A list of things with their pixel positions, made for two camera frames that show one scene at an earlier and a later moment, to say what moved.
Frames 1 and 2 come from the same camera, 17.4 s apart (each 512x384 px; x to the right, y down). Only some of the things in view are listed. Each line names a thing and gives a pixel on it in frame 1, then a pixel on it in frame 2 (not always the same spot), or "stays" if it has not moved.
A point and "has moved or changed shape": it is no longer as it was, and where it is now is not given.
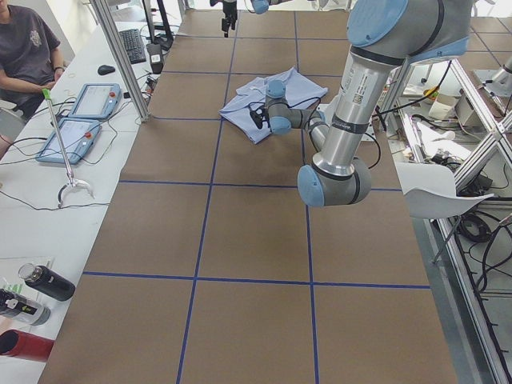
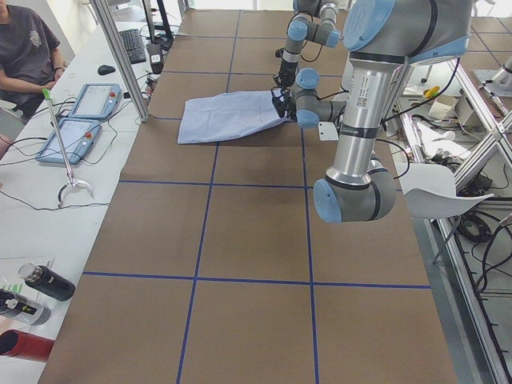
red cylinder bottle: x=18 y=344 stays
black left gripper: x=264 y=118 -> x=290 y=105
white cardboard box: x=443 y=107 stays
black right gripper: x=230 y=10 -> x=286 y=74
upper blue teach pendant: x=96 y=101 stays
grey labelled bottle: x=22 y=309 stays
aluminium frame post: x=111 y=31 stays
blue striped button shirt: x=302 y=93 has moved or changed shape
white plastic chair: x=431 y=194 stays
